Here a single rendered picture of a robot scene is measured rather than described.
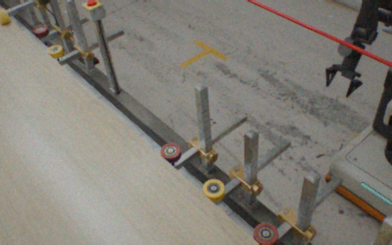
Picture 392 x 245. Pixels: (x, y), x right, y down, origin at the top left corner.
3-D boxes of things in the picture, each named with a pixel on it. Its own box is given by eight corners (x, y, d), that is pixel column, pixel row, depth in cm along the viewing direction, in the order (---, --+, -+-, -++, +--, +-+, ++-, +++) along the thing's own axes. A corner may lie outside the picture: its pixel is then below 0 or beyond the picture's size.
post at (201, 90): (208, 164, 183) (201, 80, 149) (213, 169, 181) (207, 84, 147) (202, 169, 181) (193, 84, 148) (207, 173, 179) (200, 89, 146)
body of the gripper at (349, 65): (352, 78, 158) (360, 60, 155) (330, 68, 164) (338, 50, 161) (360, 78, 162) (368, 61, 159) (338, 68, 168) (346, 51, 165)
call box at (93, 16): (99, 13, 195) (94, -2, 190) (106, 18, 191) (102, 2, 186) (86, 19, 192) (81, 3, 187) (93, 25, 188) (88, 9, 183)
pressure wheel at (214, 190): (213, 218, 152) (211, 200, 144) (200, 203, 157) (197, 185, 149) (230, 207, 155) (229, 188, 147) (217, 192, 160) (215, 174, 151)
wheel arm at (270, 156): (284, 143, 174) (285, 136, 171) (291, 147, 172) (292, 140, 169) (207, 204, 155) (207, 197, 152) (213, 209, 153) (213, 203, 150)
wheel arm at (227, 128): (241, 118, 190) (241, 111, 187) (247, 122, 188) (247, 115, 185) (167, 171, 171) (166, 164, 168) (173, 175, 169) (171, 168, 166)
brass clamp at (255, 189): (239, 170, 166) (239, 162, 162) (264, 190, 158) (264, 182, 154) (228, 179, 163) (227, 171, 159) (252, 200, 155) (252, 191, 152)
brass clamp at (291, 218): (286, 212, 153) (288, 204, 149) (316, 236, 145) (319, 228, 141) (275, 222, 150) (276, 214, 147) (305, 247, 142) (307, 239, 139)
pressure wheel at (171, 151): (181, 176, 167) (178, 157, 158) (161, 175, 168) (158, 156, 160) (184, 161, 172) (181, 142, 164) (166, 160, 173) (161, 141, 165)
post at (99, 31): (117, 87, 225) (97, 14, 194) (122, 91, 222) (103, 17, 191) (110, 91, 223) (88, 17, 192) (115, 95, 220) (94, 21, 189)
